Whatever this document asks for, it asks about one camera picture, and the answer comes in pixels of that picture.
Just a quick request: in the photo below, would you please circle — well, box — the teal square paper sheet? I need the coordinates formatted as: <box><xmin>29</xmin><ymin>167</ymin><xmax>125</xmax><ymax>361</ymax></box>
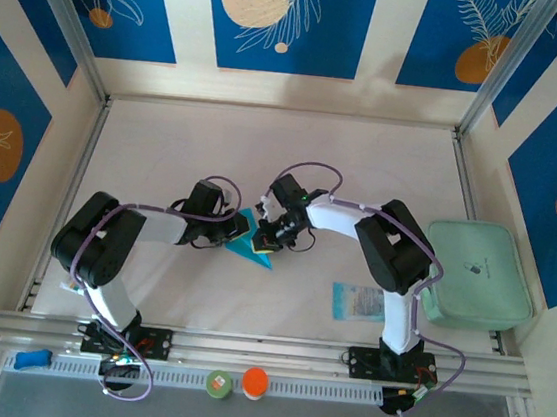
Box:
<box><xmin>221</xmin><ymin>205</ymin><xmax>282</xmax><ymax>273</ymax></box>

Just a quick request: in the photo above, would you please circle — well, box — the green lid jar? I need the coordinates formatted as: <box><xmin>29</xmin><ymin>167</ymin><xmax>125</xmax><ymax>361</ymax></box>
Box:
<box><xmin>202</xmin><ymin>366</ymin><xmax>237</xmax><ymax>403</ymax></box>

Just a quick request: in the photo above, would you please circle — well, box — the grey slotted cable duct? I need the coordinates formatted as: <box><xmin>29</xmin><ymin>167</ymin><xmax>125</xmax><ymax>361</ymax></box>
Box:
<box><xmin>1</xmin><ymin>343</ymin><xmax>386</xmax><ymax>415</ymax></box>

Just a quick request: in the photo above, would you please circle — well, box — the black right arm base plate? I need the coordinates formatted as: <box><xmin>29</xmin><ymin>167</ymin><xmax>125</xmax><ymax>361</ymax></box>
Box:
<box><xmin>345</xmin><ymin>342</ymin><xmax>441</xmax><ymax>390</ymax></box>

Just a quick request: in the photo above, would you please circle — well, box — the mint green zip case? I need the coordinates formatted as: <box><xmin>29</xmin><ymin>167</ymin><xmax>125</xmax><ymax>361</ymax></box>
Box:
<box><xmin>417</xmin><ymin>215</ymin><xmax>545</xmax><ymax>340</ymax></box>

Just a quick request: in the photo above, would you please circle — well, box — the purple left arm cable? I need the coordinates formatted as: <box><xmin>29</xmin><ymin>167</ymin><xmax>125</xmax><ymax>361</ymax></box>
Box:
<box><xmin>56</xmin><ymin>160</ymin><xmax>246</xmax><ymax>412</ymax></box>

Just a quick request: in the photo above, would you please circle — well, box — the orange lid jar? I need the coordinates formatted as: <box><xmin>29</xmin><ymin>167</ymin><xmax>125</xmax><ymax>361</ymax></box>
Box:
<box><xmin>239</xmin><ymin>365</ymin><xmax>272</xmax><ymax>404</ymax></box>

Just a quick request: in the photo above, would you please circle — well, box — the blue wet wipes packet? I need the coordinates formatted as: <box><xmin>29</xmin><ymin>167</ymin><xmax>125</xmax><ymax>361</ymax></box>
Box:
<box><xmin>328</xmin><ymin>280</ymin><xmax>394</xmax><ymax>328</ymax></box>

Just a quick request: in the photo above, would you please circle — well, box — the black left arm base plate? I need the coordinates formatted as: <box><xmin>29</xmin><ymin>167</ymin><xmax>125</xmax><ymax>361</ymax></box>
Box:
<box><xmin>79</xmin><ymin>318</ymin><xmax>176</xmax><ymax>364</ymax></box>

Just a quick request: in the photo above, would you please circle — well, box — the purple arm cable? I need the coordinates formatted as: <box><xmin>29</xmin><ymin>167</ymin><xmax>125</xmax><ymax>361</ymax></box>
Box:
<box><xmin>56</xmin><ymin>160</ymin><xmax>246</xmax><ymax>412</ymax></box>
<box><xmin>247</xmin><ymin>157</ymin><xmax>489</xmax><ymax>417</ymax></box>

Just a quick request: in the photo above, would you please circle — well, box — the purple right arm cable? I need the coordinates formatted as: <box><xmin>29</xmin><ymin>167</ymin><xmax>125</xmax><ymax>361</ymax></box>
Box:
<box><xmin>247</xmin><ymin>157</ymin><xmax>489</xmax><ymax>417</ymax></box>

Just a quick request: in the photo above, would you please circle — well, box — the green circuit board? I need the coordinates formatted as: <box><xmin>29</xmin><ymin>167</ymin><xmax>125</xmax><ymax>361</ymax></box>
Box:
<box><xmin>106</xmin><ymin>349</ymin><xmax>141</xmax><ymax>370</ymax></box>
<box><xmin>409</xmin><ymin>379</ymin><xmax>436</xmax><ymax>404</ymax></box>

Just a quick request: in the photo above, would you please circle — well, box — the aluminium mounting rail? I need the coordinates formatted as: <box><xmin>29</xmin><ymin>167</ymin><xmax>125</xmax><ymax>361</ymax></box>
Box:
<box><xmin>0</xmin><ymin>299</ymin><xmax>532</xmax><ymax>412</ymax></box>

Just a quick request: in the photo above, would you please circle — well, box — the aluminium frame post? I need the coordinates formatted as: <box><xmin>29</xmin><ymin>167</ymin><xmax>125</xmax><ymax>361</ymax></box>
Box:
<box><xmin>454</xmin><ymin>0</ymin><xmax>557</xmax><ymax>149</ymax></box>
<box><xmin>6</xmin><ymin>0</ymin><xmax>123</xmax><ymax>106</ymax></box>

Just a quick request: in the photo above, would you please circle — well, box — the blue bone-shaped toy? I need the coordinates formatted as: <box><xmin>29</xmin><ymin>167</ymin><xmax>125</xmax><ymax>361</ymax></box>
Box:
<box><xmin>12</xmin><ymin>346</ymin><xmax>54</xmax><ymax>376</ymax></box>

